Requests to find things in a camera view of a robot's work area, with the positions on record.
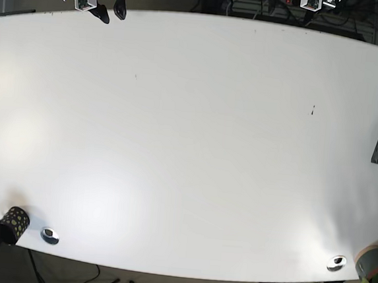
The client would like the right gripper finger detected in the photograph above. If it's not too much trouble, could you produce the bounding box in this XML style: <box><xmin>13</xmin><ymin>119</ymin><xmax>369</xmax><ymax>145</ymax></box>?
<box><xmin>89</xmin><ymin>3</ymin><xmax>110</xmax><ymax>24</ymax></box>
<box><xmin>113</xmin><ymin>0</ymin><xmax>127</xmax><ymax>20</ymax></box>

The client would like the black cup with gold spots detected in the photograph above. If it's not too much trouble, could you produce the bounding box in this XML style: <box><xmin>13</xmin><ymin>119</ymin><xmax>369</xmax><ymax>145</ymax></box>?
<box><xmin>0</xmin><ymin>206</ymin><xmax>30</xmax><ymax>245</ymax></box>

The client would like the grey plant pot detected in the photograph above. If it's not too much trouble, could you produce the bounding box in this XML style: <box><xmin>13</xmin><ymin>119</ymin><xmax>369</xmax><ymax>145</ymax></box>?
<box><xmin>355</xmin><ymin>245</ymin><xmax>378</xmax><ymax>280</ymax></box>

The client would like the power strip with red switch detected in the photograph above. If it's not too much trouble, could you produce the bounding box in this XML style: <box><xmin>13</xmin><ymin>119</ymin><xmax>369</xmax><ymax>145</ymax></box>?
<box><xmin>279</xmin><ymin>0</ymin><xmax>301</xmax><ymax>7</ymax></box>

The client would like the left table cable grommet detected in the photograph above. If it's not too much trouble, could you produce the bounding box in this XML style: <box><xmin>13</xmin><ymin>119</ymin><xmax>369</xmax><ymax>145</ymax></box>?
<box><xmin>40</xmin><ymin>227</ymin><xmax>59</xmax><ymax>245</ymax></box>

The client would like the table cable grommet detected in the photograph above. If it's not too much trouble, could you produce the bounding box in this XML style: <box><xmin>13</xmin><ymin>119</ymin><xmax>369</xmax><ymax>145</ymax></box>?
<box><xmin>40</xmin><ymin>227</ymin><xmax>59</xmax><ymax>245</ymax></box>
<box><xmin>327</xmin><ymin>255</ymin><xmax>347</xmax><ymax>272</ymax></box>

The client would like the right table cable grommet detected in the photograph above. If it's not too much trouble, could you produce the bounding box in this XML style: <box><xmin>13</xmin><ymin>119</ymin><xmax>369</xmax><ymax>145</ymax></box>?
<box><xmin>327</xmin><ymin>255</ymin><xmax>347</xmax><ymax>272</ymax></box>

